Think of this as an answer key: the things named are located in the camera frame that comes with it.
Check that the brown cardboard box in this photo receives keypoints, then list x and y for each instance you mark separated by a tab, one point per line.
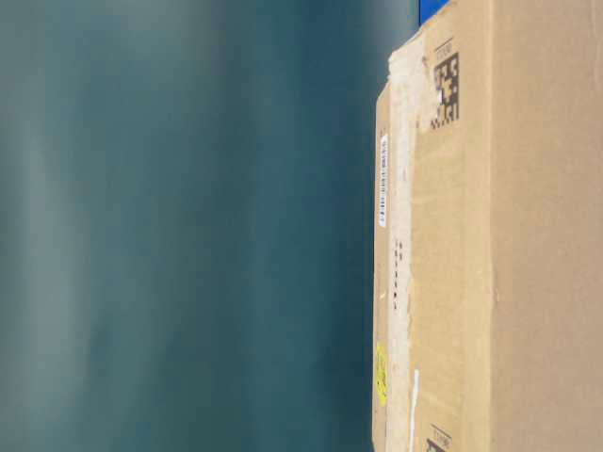
487	309

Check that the blue board behind box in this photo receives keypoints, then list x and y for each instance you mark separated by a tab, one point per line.
427	8

